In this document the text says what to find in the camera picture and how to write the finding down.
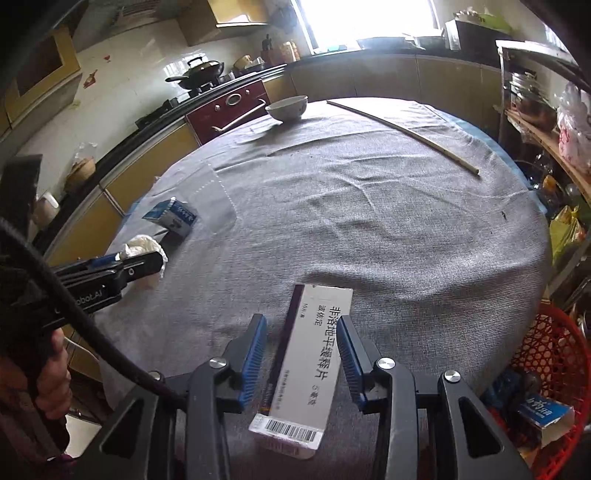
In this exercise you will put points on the long thin wooden stick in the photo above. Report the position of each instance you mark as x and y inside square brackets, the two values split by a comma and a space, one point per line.
[468, 168]

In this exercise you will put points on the blue white toothpaste box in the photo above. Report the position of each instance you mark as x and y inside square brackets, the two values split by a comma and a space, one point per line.
[545, 415]

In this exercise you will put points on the black wok with lid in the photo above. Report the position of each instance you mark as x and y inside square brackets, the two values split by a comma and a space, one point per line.
[201, 69]

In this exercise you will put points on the black gas stove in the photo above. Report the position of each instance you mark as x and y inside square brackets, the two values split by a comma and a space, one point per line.
[184, 99]

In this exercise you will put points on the metal basin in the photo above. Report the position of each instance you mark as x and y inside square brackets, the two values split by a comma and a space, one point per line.
[429, 42]
[383, 44]

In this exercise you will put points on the small pan on stove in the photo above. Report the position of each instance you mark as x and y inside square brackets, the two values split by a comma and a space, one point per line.
[249, 64]

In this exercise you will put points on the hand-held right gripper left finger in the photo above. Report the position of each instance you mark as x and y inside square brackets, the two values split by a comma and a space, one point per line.
[256, 360]

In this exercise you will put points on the red plastic basket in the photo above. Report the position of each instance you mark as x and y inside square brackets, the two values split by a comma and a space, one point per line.
[563, 350]

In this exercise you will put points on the brown clay pot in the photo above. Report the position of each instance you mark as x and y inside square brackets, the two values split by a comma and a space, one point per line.
[81, 175]

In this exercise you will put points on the glass door yellow wall cabinet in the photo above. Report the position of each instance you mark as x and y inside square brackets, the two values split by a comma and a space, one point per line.
[41, 78]

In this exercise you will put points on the white medicine box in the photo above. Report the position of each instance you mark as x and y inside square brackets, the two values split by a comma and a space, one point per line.
[304, 369]

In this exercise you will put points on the small dark blue box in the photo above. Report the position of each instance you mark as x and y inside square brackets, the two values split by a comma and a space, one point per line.
[175, 214]

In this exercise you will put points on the kitchen window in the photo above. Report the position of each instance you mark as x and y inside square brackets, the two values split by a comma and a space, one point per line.
[369, 21]

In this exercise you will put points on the white ceramic bowl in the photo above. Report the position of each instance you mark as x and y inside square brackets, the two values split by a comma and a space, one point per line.
[286, 110]

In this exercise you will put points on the maroon built-in oven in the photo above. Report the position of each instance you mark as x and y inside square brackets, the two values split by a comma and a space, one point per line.
[231, 106]

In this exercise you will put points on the pink plastic bag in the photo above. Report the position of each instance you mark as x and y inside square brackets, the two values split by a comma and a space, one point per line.
[575, 134]

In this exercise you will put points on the grey tablecloth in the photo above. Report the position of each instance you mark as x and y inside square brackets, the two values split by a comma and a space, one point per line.
[369, 207]

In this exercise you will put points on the orange food packet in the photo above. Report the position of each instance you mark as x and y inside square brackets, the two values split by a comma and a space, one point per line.
[290, 51]

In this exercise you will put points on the white tissue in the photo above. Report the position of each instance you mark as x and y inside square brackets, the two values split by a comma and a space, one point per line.
[138, 244]

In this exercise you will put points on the clear plastic bag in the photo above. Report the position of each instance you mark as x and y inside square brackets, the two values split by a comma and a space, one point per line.
[85, 150]

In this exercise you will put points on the green plastic bag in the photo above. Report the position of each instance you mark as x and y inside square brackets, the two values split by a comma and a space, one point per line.
[496, 21]

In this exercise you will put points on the steel pot with lid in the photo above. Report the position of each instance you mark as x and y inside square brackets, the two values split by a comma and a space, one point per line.
[533, 104]

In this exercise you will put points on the black kitchen countertop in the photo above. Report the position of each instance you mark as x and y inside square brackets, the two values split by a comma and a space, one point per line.
[120, 152]

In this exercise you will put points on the black microwave oven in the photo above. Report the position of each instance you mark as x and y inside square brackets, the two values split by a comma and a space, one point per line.
[475, 37]

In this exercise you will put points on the yellow green packet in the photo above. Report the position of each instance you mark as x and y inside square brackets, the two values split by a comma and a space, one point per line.
[565, 235]

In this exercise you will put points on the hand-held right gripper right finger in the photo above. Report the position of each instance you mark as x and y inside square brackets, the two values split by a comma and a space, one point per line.
[348, 364]

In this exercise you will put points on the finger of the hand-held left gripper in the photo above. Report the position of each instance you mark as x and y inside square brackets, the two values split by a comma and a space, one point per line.
[99, 263]
[145, 270]

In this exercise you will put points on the plain yellow wall cabinet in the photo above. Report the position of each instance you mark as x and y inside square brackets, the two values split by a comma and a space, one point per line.
[198, 18]

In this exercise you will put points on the person's left hand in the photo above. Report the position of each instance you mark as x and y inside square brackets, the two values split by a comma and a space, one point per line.
[53, 374]

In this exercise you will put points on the metal shelf rack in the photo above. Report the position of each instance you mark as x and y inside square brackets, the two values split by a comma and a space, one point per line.
[503, 83]

